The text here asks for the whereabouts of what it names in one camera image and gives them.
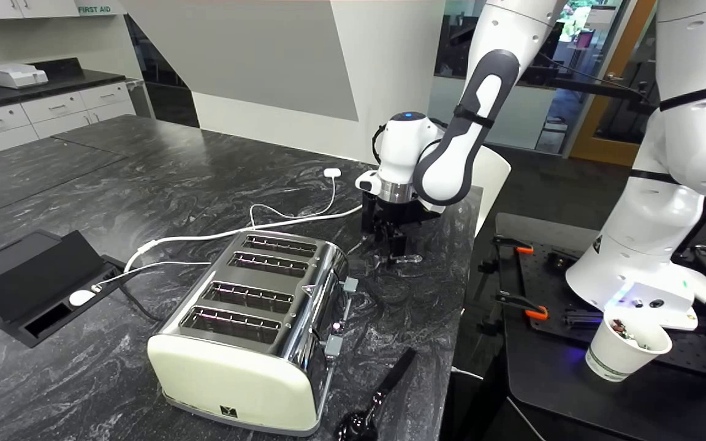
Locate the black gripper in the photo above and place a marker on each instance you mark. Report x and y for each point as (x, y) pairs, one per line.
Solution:
(395, 222)

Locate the black spoon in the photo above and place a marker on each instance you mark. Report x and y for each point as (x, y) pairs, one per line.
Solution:
(384, 381)

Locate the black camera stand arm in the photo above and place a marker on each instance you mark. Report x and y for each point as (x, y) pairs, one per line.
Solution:
(605, 90)

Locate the white paper cup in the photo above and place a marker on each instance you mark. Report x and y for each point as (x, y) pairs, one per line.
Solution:
(623, 352)

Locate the black countertop appliance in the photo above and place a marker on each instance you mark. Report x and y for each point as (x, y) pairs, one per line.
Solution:
(60, 70)

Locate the white plastic chair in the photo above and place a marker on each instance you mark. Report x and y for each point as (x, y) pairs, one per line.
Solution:
(495, 180)

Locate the black slotted cutlery basket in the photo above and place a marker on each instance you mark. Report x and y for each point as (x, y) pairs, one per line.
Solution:
(431, 218)

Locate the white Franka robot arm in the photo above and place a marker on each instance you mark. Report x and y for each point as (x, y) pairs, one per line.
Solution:
(697, 147)

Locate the white countertop appliance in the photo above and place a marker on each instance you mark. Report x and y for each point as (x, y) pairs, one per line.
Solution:
(11, 76)

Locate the white power plug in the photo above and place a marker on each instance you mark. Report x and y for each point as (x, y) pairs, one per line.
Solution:
(80, 297)

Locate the white cabinets black counter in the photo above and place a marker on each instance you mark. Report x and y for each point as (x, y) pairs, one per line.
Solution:
(42, 111)

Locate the cream and chrome toaster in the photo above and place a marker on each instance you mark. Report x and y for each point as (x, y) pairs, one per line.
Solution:
(231, 375)

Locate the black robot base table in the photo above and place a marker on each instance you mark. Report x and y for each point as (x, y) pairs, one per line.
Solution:
(614, 408)

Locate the black pop-up outlet box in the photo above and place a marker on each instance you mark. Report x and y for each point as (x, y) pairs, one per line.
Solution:
(34, 282)

